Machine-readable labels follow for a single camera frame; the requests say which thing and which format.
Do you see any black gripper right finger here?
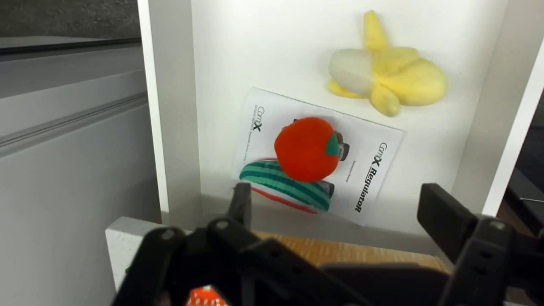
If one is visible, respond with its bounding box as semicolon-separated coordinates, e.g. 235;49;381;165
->
416;182;544;306

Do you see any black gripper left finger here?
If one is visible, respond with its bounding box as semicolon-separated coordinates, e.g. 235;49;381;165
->
112;182;364;306

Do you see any watermelon slice plush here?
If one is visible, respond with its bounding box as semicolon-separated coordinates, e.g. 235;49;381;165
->
238;158;337;216

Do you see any big round orange plush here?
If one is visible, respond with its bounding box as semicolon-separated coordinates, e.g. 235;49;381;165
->
272;116;352;184

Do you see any yellow banana plush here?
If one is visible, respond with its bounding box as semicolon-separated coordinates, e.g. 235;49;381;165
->
326;9;449;117

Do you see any white drawer with wooden front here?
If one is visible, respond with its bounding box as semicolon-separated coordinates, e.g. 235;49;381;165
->
134;0;544;240

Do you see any white tall cabinet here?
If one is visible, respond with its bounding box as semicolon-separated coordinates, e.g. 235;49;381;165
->
0;36;172;306

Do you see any orange checkered box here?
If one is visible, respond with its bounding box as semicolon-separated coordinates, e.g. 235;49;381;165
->
185;228;456;306

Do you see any white paper leaflet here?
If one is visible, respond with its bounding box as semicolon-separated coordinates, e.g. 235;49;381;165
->
231;87;408;228

